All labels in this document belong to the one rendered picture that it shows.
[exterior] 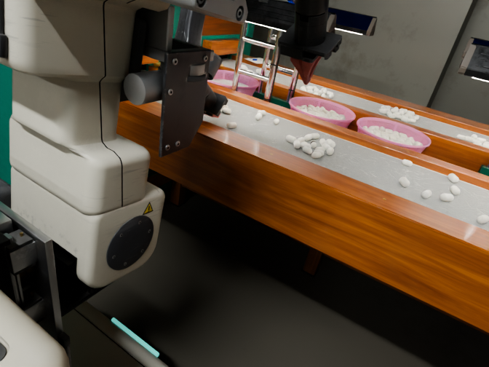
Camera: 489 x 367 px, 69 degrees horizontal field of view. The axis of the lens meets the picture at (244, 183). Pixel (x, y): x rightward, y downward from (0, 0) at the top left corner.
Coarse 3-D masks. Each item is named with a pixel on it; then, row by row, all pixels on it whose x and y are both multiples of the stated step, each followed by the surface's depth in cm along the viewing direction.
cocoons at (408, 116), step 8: (304, 88) 168; (312, 88) 174; (328, 96) 167; (384, 112) 159; (392, 112) 164; (400, 112) 162; (408, 112) 162; (408, 120) 153; (464, 136) 145; (472, 136) 148; (480, 144) 139; (488, 144) 142
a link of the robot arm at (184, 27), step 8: (184, 8) 88; (184, 16) 88; (192, 16) 87; (200, 16) 89; (184, 24) 88; (192, 24) 88; (200, 24) 90; (176, 32) 90; (184, 32) 88; (192, 32) 89; (200, 32) 91; (184, 40) 88; (192, 40) 89; (200, 40) 91
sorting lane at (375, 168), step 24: (216, 120) 116; (240, 120) 120; (264, 120) 125; (288, 120) 129; (288, 144) 109; (336, 144) 116; (336, 168) 100; (360, 168) 103; (384, 168) 106; (408, 168) 109; (408, 192) 94; (432, 192) 97; (480, 192) 103; (456, 216) 87
